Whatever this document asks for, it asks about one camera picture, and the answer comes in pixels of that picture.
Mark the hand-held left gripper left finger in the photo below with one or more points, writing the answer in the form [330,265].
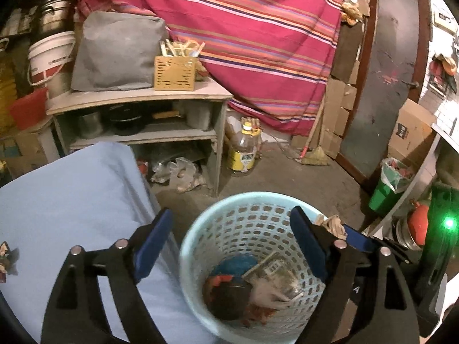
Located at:
[152,247]

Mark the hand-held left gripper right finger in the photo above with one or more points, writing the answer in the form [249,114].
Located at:
[308,243]

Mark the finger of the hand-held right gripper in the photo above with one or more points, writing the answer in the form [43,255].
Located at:
[358,238]

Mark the beige wrapper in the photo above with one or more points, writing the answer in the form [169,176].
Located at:
[335,224]

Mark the black white patterned wrapper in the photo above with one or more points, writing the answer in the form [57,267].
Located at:
[276,268]

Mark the white cloth pouch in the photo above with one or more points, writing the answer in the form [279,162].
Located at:
[269,294]

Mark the blue plastic bag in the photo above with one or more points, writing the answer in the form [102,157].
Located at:
[233,263]

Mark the light blue plastic basket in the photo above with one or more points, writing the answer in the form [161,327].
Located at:
[229,229]

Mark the brown packet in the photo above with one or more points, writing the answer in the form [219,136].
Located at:
[229,301]

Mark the small toy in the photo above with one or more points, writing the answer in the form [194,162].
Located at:
[5,258]

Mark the red round object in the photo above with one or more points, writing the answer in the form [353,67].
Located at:
[417,220]

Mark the green bin with liner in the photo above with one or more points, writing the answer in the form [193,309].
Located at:
[385,197]

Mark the crumpled plastic bags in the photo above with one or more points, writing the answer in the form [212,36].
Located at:
[179,172]

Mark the straw broom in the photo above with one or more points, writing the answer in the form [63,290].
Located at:
[315,157]

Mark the blue tablecloth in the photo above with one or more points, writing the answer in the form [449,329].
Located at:
[71,204]

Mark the clear bottle yellow label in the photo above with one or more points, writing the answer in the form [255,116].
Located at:
[244,150]

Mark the black cooking pan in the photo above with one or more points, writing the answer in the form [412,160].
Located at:
[125,122]

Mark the small steel pot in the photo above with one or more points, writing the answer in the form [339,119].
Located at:
[89,125]

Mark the steel container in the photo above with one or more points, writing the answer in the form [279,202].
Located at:
[199,116]

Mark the low wooden shelf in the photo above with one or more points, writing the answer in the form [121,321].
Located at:
[143,95]

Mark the worn cardboard box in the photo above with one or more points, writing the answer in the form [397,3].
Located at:
[25,150]

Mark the yellow utensil holder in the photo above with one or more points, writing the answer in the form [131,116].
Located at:
[174,75]

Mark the hanging orange bag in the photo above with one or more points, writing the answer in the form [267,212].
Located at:
[446,66]

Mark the grey fabric bag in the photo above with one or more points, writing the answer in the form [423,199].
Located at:
[114,53]

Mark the bundle of wooden utensils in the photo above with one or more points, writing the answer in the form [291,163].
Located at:
[179,48]

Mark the red striped cloth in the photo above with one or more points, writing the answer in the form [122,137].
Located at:
[251,43]

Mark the yellow oil jug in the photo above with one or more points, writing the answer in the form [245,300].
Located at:
[7,93]

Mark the white plastic bucket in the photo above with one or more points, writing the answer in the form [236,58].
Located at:
[53,57]

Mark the yellow crumpled rag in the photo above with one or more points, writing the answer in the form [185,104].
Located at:
[351,12]

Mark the large steel pot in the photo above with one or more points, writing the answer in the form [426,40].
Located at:
[57,14]

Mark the cardboard wall panels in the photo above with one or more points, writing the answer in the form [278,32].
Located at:
[337,93]

